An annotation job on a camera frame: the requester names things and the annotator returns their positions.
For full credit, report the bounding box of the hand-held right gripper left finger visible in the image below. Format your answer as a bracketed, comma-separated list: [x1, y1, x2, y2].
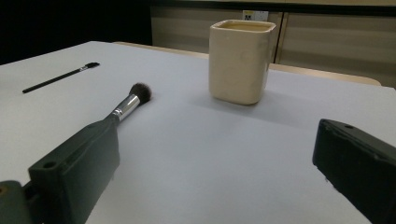
[27, 115, 121, 224]

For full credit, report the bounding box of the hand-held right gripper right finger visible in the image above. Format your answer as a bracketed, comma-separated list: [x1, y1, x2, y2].
[312, 119, 396, 224]

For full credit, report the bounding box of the black powder makeup brush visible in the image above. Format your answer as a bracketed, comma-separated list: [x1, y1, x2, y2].
[111, 82, 153, 123]

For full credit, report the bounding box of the thin black makeup brush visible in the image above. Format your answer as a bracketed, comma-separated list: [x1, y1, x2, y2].
[21, 62, 101, 94]

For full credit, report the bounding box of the beige square cup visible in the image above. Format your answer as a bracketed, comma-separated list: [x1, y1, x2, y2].
[207, 19, 277, 106]

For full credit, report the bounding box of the white table mat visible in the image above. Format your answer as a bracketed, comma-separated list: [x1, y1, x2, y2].
[0, 40, 396, 224]

